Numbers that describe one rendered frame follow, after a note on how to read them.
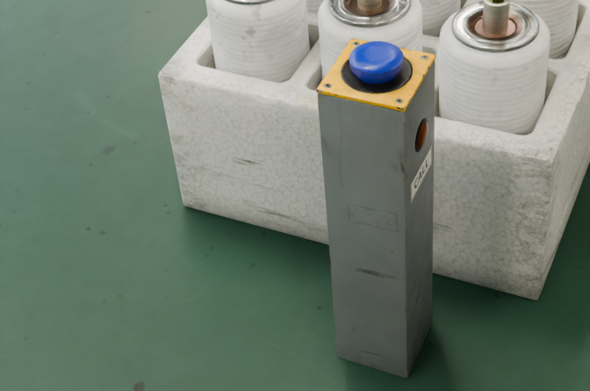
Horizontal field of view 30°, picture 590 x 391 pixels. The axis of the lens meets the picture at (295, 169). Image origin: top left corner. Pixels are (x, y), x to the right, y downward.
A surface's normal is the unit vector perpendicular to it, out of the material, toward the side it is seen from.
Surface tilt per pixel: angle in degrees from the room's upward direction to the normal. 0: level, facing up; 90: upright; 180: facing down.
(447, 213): 90
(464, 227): 90
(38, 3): 0
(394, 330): 90
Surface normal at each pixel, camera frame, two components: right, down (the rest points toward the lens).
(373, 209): -0.41, 0.63
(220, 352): -0.07, -0.74
